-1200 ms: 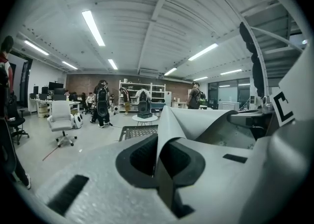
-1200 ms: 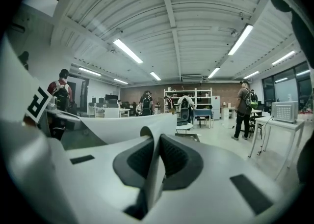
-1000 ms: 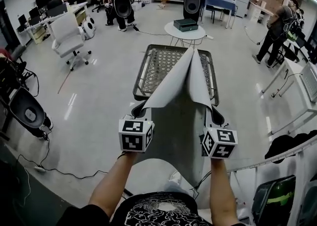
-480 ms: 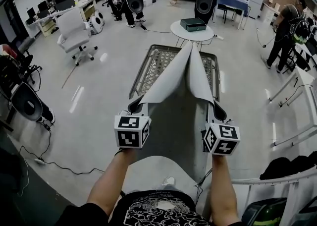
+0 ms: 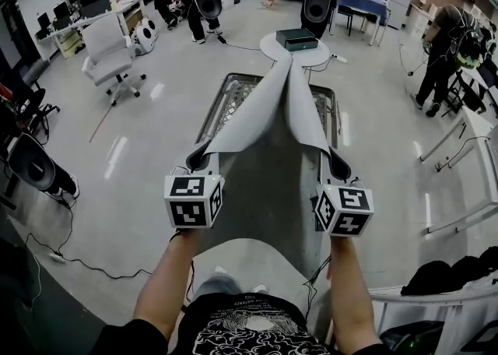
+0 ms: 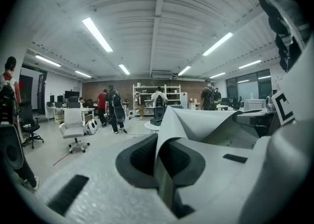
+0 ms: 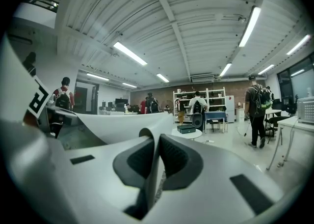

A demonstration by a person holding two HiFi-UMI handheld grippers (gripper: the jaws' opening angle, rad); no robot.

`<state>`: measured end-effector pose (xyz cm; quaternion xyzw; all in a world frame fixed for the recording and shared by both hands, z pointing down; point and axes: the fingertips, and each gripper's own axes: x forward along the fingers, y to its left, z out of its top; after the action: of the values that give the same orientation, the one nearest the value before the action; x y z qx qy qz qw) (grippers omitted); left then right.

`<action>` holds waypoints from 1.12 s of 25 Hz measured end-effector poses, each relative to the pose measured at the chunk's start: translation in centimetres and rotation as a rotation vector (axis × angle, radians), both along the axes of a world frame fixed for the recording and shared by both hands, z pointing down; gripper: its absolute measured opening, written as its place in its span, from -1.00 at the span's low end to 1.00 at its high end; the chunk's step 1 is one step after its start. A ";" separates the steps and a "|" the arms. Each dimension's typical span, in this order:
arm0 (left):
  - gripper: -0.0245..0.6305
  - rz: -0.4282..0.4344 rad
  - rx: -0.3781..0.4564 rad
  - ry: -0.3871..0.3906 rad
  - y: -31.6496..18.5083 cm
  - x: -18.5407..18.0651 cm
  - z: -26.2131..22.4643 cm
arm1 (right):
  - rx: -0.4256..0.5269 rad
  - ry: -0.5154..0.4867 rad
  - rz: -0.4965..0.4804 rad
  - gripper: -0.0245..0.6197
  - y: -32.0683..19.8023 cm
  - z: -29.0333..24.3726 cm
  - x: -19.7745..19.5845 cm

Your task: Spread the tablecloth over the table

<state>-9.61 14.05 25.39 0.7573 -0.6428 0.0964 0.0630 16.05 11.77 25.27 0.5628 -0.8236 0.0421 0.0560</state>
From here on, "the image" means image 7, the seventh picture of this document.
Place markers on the white shelf unit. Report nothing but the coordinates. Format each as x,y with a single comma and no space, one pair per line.
216,100

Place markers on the white fridge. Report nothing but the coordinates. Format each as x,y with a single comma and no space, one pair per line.
230,107

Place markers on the round white table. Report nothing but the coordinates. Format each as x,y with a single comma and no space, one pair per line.
196,135

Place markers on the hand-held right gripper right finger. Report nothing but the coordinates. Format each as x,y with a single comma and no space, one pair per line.
216,169

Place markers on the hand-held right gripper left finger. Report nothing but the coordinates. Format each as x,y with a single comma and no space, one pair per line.
81,188

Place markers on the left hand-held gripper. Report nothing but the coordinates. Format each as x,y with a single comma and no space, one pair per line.
36,97

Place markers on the white perforated appliance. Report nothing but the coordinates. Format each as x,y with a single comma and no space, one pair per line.
306,110

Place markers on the dark green box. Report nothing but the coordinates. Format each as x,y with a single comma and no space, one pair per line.
186,128

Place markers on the dark doorway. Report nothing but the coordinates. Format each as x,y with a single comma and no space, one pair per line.
86,100

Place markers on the long ceiling light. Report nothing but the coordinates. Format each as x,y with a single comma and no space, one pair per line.
97,76
163,77
130,53
266,69
129,85
250,26
298,44
225,69

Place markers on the small white cabinet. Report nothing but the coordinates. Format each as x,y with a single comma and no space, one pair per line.
240,115

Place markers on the white rectangular table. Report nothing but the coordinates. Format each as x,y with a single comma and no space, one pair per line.
292,123

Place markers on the black chair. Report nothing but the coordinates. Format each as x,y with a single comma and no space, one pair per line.
276,122

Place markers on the blue table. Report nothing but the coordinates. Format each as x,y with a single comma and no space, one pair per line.
215,115

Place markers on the ceiling air conditioner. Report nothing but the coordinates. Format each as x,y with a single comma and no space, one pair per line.
202,78

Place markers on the grey table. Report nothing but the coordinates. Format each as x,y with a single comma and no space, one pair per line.
78,137

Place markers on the black monitor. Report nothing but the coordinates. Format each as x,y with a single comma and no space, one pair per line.
121,102

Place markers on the large dark-framed window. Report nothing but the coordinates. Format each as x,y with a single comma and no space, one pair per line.
299,83

